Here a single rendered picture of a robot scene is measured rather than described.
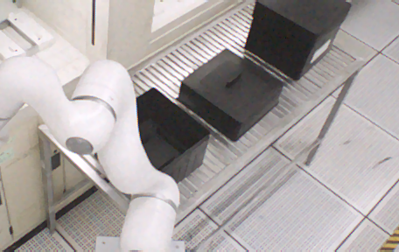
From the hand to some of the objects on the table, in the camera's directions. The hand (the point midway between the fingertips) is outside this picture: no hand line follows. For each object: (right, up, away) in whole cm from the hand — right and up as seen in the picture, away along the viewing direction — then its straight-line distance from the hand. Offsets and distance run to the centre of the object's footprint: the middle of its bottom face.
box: (+126, +23, +91) cm, 158 cm away
